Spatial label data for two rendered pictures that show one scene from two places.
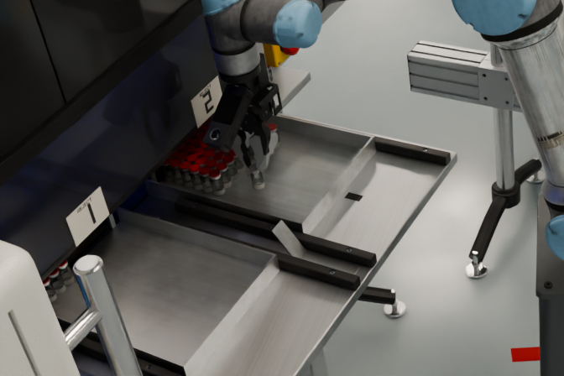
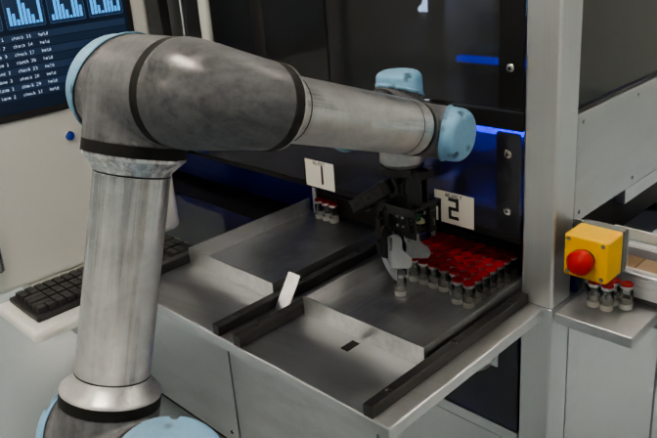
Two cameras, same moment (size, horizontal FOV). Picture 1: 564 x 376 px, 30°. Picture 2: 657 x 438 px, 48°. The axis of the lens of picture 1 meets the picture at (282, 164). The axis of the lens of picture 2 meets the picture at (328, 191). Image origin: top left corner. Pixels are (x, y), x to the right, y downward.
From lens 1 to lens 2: 1.98 m
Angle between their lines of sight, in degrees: 84
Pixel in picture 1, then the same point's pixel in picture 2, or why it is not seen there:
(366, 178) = (376, 356)
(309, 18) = not seen: hidden behind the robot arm
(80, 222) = (312, 171)
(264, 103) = (392, 211)
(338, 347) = not seen: outside the picture
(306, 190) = (376, 319)
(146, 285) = (304, 247)
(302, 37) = not seen: hidden behind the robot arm
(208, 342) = (206, 259)
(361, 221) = (307, 346)
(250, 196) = (387, 290)
